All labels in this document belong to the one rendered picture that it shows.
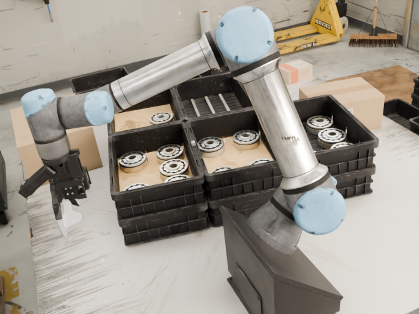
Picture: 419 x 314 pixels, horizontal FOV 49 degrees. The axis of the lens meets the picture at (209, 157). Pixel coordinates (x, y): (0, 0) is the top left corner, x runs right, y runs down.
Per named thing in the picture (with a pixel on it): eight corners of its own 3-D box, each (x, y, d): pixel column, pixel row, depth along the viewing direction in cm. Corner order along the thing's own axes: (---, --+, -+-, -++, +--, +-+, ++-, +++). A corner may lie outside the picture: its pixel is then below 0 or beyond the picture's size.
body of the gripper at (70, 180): (87, 200, 112) (73, 157, 107) (52, 206, 112) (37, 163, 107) (92, 185, 119) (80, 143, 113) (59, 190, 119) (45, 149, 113)
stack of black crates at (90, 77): (135, 121, 356) (124, 65, 332) (146, 137, 332) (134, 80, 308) (84, 134, 345) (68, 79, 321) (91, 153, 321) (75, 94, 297)
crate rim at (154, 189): (206, 182, 147) (204, 176, 146) (111, 202, 143) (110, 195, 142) (185, 126, 180) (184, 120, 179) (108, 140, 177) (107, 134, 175)
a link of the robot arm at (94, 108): (114, 87, 111) (69, 93, 112) (102, 90, 100) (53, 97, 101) (120, 119, 113) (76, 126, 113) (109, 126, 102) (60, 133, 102)
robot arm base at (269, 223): (300, 262, 121) (323, 233, 119) (258, 241, 115) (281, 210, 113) (278, 232, 135) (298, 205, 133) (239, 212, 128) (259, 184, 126)
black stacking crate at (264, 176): (294, 187, 156) (294, 159, 150) (209, 205, 152) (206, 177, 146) (259, 133, 189) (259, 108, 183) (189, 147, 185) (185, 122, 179)
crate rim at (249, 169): (295, 164, 150) (295, 158, 149) (206, 182, 147) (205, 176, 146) (259, 112, 184) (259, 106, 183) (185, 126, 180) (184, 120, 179)
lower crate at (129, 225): (212, 231, 158) (208, 204, 151) (125, 250, 154) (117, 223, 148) (191, 169, 191) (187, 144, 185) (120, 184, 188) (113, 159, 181)
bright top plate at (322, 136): (350, 140, 169) (350, 139, 168) (323, 144, 168) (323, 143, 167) (339, 128, 177) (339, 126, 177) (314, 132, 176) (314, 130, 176)
